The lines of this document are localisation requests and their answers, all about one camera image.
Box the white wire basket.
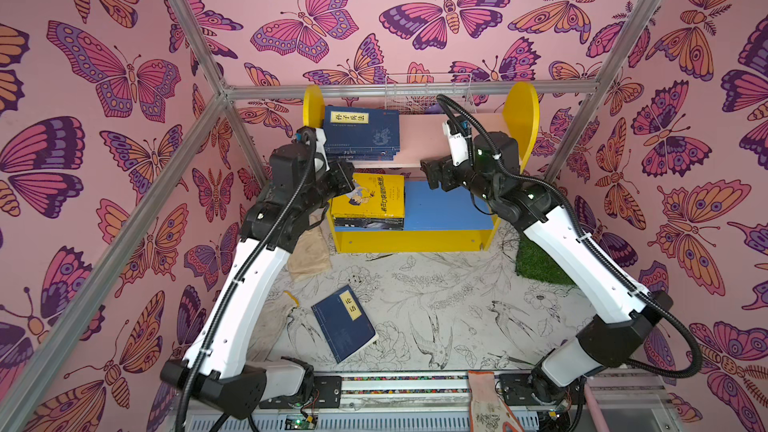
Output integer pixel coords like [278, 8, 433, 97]
[383, 72, 477, 115]

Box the patterned red white glove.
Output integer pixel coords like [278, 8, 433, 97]
[468, 371, 524, 432]

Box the green circuit board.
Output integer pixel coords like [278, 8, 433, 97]
[283, 414, 318, 431]

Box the beige work glove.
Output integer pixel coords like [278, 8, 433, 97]
[286, 228, 332, 282]

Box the green artificial grass mat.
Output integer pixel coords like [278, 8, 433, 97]
[515, 235, 574, 286]

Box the yellow pink blue bookshelf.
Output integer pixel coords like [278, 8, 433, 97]
[326, 82, 540, 253]

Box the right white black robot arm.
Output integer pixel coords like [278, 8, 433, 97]
[421, 117, 704, 404]

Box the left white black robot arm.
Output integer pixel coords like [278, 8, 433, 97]
[161, 127, 354, 431]

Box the grey knitted glove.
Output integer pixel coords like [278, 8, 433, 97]
[246, 291, 299, 362]

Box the dark blue thread-bound book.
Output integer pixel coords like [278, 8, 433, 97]
[323, 105, 400, 155]

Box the yellow cartoon book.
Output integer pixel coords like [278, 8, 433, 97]
[334, 217, 405, 231]
[330, 173, 405, 219]

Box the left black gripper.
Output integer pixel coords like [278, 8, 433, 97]
[290, 161, 350, 224]

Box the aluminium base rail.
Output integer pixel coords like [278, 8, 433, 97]
[173, 368, 685, 432]

